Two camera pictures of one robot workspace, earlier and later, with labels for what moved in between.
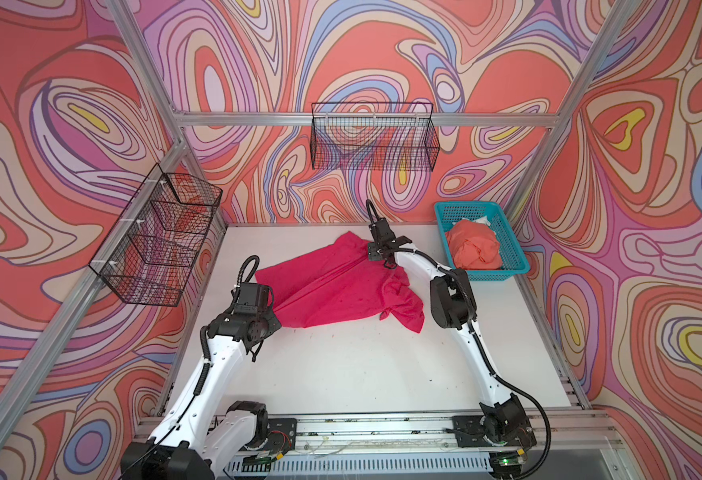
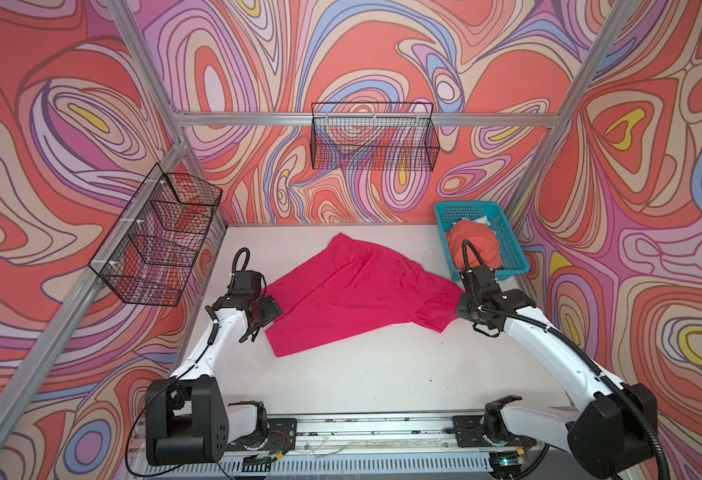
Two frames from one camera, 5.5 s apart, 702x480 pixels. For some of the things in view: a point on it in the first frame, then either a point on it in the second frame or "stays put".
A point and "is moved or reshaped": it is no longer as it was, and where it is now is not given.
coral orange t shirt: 474,245 stays put
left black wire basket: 150,254 stays put
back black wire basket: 378,136 stays put
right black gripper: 375,250 → 463,310
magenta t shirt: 335,280 is moved or reshaped
